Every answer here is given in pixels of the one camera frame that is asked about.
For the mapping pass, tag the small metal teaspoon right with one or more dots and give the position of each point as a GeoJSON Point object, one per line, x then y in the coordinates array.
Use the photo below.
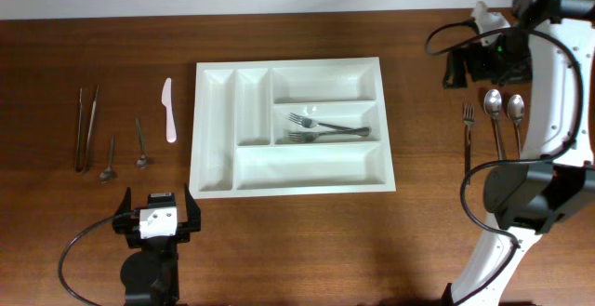
{"type": "Point", "coordinates": [142, 162]}

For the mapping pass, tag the small metal teaspoon left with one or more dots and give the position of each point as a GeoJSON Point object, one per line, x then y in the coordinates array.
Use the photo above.
{"type": "Point", "coordinates": [108, 173]}

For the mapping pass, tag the large metal spoon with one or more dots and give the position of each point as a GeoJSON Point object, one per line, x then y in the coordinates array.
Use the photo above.
{"type": "Point", "coordinates": [515, 113]}
{"type": "Point", "coordinates": [492, 106]}

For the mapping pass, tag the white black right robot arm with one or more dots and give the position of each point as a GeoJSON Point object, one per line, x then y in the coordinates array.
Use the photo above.
{"type": "Point", "coordinates": [553, 178]}

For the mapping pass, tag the metal fork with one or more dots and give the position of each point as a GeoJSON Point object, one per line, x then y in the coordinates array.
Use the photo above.
{"type": "Point", "coordinates": [469, 121]}
{"type": "Point", "coordinates": [311, 123]}
{"type": "Point", "coordinates": [309, 137]}

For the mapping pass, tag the pink plastic knife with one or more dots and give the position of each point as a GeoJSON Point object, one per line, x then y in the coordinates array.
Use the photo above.
{"type": "Point", "coordinates": [166, 99]}

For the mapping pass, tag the metal tweezers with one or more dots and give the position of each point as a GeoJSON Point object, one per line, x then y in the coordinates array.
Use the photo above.
{"type": "Point", "coordinates": [85, 129]}

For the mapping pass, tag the white cutlery tray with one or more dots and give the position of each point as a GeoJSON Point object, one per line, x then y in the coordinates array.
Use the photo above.
{"type": "Point", "coordinates": [239, 136]}

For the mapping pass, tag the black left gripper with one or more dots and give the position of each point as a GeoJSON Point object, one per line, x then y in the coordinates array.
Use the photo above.
{"type": "Point", "coordinates": [187, 225]}

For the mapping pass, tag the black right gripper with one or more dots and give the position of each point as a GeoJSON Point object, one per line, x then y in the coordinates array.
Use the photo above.
{"type": "Point", "coordinates": [463, 67]}

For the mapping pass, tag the large metal spoon right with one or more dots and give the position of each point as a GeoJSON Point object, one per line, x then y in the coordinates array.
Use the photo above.
{"type": "Point", "coordinates": [515, 113]}

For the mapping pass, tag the large metal spoon left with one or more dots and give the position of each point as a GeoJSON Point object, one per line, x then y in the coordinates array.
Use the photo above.
{"type": "Point", "coordinates": [492, 106]}

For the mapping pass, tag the small metal teaspoon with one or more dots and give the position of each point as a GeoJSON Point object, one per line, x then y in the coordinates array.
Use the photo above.
{"type": "Point", "coordinates": [108, 173]}
{"type": "Point", "coordinates": [142, 162]}

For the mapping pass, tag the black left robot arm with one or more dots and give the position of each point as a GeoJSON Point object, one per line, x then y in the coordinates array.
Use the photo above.
{"type": "Point", "coordinates": [151, 274]}

